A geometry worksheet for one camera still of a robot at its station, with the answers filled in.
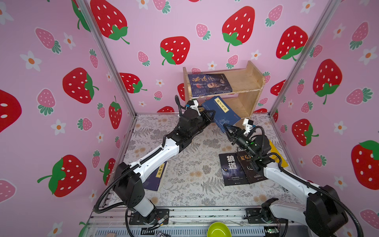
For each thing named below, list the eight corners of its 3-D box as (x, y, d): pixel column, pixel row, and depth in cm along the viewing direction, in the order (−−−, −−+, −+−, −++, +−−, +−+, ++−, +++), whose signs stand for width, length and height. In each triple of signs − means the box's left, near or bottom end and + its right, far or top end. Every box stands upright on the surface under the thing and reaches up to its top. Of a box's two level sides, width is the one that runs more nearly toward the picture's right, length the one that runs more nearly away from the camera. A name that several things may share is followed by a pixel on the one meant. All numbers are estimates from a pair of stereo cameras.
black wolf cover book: (225, 186, 86) (225, 184, 84) (218, 155, 99) (218, 154, 97) (247, 184, 87) (248, 182, 85) (238, 154, 100) (238, 152, 98)
